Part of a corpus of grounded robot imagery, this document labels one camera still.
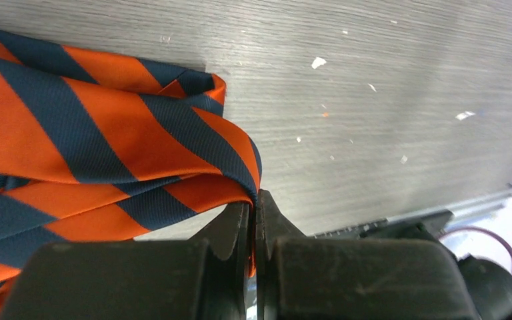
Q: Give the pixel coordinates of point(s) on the aluminium front rail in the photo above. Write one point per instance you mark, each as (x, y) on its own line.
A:
(464, 210)

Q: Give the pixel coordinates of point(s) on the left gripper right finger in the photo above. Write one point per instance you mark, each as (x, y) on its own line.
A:
(407, 276)

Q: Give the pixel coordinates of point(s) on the orange navy striped tie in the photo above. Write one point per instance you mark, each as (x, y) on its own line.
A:
(97, 146)

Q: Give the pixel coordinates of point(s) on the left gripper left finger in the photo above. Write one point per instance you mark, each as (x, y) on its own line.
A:
(203, 277)

